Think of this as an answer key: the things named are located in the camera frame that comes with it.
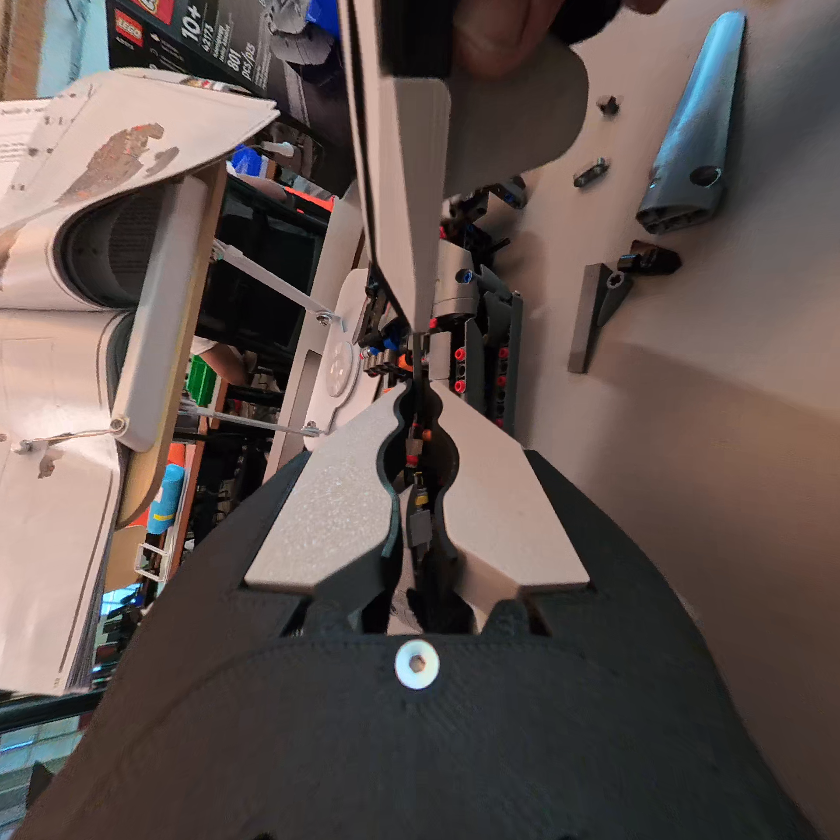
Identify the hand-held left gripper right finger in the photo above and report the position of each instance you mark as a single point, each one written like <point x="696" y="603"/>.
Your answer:
<point x="512" y="525"/>

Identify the grey curved lego panel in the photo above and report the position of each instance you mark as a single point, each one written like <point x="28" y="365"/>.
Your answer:
<point x="695" y="131"/>

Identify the black lego set box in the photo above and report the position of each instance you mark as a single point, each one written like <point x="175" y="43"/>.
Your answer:
<point x="216" y="46"/>

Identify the blue cylindrical pack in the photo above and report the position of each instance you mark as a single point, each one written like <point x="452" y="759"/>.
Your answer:
<point x="167" y="499"/>

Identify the person's right hand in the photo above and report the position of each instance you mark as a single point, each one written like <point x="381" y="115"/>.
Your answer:
<point x="505" y="39"/>

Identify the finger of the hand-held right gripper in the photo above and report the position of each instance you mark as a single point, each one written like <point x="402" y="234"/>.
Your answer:
<point x="423" y="197"/>
<point x="354" y="98"/>

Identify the grey lego car model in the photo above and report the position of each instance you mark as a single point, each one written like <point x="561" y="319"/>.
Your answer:
<point x="459" y="289"/>

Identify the black metal tube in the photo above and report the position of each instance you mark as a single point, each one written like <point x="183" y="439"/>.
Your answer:
<point x="52" y="707"/>

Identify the white desk lamp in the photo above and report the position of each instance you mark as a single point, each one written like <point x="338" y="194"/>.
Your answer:
<point x="341" y="367"/>

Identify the green plastic bin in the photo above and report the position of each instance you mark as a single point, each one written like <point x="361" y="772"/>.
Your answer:
<point x="200" y="387"/>

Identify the white book holder plate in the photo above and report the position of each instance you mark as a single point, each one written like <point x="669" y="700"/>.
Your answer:
<point x="157" y="315"/>

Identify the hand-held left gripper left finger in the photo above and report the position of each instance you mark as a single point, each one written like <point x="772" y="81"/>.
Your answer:
<point x="321" y="525"/>

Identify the lego instruction booklet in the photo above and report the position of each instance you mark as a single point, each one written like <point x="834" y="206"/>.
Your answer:
<point x="52" y="525"/>

